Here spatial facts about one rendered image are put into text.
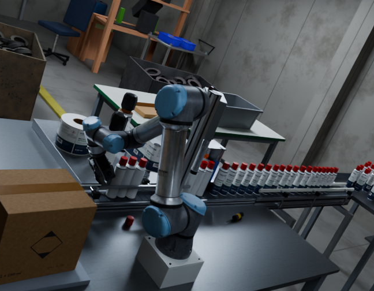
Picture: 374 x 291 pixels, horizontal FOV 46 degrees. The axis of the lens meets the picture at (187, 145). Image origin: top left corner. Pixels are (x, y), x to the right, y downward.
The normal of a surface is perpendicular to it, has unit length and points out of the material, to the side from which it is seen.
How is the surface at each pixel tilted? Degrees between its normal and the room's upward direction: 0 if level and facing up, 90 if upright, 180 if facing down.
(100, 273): 0
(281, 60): 90
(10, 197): 0
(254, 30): 90
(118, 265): 0
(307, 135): 90
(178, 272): 90
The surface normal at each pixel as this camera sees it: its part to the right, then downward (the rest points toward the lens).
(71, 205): 0.36, -0.87
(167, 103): -0.60, -0.09
